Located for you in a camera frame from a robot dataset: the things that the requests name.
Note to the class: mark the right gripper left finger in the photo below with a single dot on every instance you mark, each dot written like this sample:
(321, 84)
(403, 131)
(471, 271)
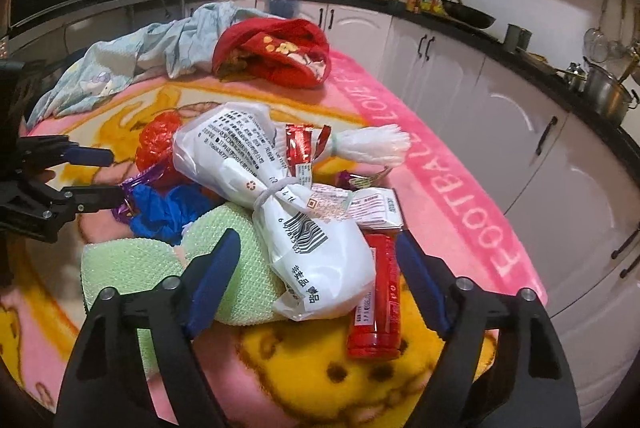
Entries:
(104, 384)

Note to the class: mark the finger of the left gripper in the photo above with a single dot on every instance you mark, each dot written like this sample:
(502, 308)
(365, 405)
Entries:
(80, 200)
(46, 151)

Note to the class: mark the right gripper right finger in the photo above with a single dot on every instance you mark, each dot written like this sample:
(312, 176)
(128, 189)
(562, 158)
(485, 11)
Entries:
(502, 364)

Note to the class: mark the blue plastic bag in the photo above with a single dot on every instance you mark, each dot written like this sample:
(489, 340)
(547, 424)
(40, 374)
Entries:
(163, 216)

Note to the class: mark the red plastic bag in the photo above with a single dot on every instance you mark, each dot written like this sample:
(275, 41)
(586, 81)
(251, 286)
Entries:
(154, 153)

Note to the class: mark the red cylindrical snack tube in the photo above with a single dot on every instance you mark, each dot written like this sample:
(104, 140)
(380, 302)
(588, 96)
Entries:
(375, 330)

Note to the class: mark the green foam net sleeve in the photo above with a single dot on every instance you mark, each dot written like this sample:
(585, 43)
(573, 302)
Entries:
(224, 272)

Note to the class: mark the white pink tissue packet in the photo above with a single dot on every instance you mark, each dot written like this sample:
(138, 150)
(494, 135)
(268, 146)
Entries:
(374, 208)

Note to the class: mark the white printed plastic bag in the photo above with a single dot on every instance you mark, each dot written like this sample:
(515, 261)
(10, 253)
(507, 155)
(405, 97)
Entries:
(326, 264)

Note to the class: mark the purple candy wrapper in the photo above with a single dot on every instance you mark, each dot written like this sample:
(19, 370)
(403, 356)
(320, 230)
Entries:
(354, 181)

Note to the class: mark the white foam net bundle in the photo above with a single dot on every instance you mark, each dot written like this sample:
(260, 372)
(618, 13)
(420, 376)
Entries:
(385, 146)

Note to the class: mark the red snack stick wrapper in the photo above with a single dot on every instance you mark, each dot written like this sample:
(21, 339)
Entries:
(303, 146)

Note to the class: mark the white lower kitchen cabinets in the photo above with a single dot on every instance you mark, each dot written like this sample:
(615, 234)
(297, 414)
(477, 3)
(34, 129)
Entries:
(566, 180)

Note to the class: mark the light blue patterned cloth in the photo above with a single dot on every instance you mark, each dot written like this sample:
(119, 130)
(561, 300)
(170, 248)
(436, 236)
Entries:
(177, 48)

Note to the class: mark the pink cartoon fleece blanket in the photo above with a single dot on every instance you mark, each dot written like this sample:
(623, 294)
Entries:
(267, 369)

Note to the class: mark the red embroidered cloth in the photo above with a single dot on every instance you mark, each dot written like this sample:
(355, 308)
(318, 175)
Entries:
(293, 53)

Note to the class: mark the stainless steel stock pot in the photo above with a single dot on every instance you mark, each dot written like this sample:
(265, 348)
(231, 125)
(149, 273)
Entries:
(607, 96)

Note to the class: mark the small metal kettle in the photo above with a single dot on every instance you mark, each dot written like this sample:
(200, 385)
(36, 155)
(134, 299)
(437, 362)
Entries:
(575, 78)

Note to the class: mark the metal cup on counter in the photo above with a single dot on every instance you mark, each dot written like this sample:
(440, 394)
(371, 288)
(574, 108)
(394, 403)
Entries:
(516, 38)

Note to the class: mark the hanging metal strainer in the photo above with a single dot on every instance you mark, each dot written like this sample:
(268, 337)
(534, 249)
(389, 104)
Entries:
(595, 46)

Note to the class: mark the black frying pan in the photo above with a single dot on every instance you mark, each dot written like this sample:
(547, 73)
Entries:
(468, 15)

